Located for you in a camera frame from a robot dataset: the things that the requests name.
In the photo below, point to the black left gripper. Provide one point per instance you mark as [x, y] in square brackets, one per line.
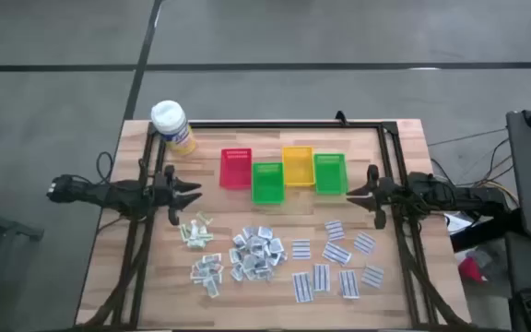
[169, 196]

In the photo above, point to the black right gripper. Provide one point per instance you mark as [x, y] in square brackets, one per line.
[378, 196]

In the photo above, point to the small paper scrap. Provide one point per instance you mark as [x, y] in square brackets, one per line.
[281, 257]

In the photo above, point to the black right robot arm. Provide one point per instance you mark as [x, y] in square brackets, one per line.
[454, 196]

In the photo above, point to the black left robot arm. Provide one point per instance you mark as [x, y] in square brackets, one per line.
[109, 193]

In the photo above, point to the green plastic basket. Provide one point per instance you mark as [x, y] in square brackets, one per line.
[331, 175]
[267, 184]

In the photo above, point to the red plastic basket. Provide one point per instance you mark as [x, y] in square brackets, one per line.
[235, 170]

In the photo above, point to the yellow Lysol wipes canister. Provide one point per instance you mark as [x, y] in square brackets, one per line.
[173, 129]

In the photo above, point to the yellow plastic basket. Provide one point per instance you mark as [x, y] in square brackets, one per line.
[298, 167]

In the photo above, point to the small black clamp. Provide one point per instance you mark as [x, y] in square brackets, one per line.
[340, 117]

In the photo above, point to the pile of crumpled newspaper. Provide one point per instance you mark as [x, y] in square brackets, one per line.
[266, 275]
[250, 261]

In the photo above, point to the white paper sheet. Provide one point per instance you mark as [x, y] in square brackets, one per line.
[459, 223]

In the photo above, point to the black desk beam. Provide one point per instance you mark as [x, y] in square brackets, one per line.
[482, 233]

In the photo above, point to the red crumpled object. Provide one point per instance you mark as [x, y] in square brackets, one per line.
[470, 272]

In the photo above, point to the grey metal stand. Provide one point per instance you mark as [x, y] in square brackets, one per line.
[3, 228]

